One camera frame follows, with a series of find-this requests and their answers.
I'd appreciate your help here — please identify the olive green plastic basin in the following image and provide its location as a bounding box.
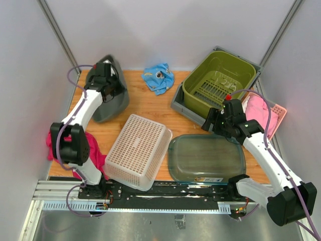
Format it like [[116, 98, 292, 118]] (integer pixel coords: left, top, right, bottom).
[[182, 50, 257, 120]]

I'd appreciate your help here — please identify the white perforated plastic basket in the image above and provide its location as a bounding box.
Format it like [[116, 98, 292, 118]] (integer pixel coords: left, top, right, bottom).
[[103, 114, 173, 191]]

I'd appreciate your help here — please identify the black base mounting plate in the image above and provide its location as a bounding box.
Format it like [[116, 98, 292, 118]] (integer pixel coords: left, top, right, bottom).
[[78, 180, 246, 212]]

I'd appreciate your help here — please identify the blue patterned cloth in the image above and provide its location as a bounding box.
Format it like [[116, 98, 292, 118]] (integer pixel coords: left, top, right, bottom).
[[141, 63, 175, 96]]

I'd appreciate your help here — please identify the translucent blue plastic tub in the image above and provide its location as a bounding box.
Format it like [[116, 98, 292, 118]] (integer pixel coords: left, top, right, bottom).
[[168, 134, 246, 183]]

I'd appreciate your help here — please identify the pink folded cloth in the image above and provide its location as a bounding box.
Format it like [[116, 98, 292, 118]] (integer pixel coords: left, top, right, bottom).
[[242, 94, 278, 139]]

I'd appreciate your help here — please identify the dark grey plastic tray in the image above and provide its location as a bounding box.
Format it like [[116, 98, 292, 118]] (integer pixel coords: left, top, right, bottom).
[[84, 54, 129, 123]]

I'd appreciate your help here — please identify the grey plastic bin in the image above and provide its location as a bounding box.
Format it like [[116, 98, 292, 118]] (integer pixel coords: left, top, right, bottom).
[[171, 45, 264, 127]]

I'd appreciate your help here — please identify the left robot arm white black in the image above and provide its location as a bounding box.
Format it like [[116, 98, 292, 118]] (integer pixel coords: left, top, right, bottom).
[[50, 60, 123, 199]]

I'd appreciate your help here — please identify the aluminium frame rail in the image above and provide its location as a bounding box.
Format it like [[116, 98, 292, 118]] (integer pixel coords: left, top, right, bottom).
[[33, 180, 256, 214]]

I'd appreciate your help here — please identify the magenta cloth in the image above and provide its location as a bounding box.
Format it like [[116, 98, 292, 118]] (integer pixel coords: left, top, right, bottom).
[[46, 132, 109, 180]]

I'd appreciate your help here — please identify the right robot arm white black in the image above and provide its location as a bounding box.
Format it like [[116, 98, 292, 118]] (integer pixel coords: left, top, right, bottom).
[[202, 99, 317, 226]]

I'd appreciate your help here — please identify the pink plastic basket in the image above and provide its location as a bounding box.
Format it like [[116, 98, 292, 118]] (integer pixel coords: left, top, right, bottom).
[[242, 92, 287, 140]]

